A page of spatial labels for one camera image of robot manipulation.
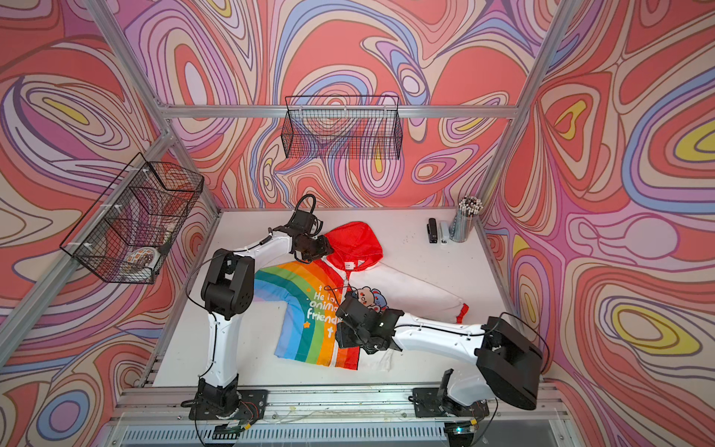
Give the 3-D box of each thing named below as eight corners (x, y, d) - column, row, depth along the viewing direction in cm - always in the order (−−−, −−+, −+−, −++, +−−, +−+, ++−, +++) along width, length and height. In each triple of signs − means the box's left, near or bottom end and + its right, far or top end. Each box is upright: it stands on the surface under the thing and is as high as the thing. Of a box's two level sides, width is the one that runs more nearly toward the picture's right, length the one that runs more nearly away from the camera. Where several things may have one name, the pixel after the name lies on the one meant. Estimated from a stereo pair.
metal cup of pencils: (450, 243, 111) (463, 209, 96) (446, 229, 116) (458, 196, 101) (468, 243, 111) (484, 209, 96) (464, 229, 116) (478, 196, 101)
